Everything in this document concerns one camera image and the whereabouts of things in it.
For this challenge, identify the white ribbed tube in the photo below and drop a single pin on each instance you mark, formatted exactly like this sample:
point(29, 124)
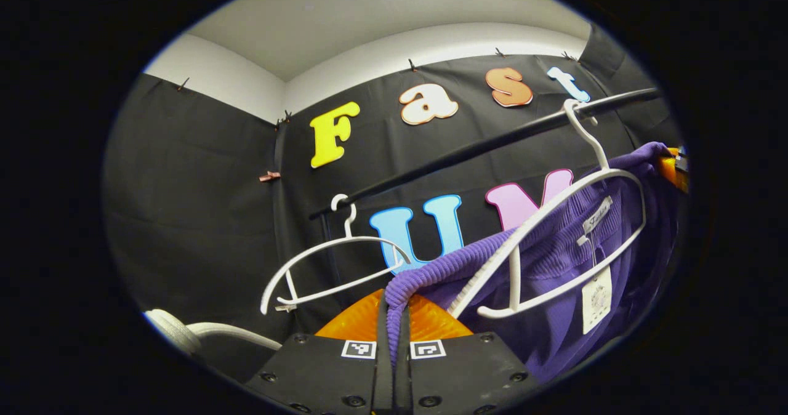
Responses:
point(172, 332)

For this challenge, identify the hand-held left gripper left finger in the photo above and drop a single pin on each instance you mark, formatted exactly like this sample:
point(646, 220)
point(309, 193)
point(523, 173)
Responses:
point(320, 372)

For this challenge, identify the black clothes rack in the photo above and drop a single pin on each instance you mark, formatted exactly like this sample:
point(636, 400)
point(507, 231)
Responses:
point(431, 169)

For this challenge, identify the black backdrop cloth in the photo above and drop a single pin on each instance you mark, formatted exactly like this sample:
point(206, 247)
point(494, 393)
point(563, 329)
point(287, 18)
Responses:
point(184, 218)

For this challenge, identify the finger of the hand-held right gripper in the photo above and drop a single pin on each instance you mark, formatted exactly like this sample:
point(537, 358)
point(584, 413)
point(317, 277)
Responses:
point(672, 169)

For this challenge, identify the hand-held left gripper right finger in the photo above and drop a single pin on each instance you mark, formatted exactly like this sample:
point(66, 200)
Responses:
point(468, 372)

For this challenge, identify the white plastic clothes hanger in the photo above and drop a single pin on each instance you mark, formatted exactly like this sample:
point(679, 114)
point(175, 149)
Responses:
point(514, 279)
point(345, 238)

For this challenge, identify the purple ribbed shirt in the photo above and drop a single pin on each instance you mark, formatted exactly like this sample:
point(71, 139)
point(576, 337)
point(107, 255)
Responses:
point(554, 335)

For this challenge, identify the pink cloth clip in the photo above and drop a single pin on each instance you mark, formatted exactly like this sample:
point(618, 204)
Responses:
point(269, 176)

